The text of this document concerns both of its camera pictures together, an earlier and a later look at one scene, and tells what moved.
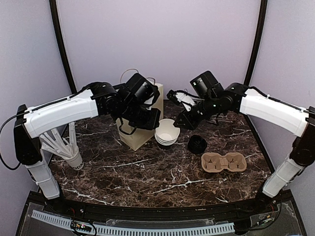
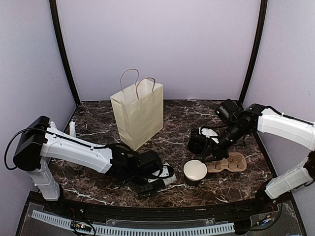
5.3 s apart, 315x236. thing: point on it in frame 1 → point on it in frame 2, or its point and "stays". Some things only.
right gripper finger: (181, 121) → (206, 150)
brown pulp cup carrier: (212, 162) stays
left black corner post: (62, 45) stays
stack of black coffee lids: (197, 144) stays
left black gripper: (153, 123) → (146, 191)
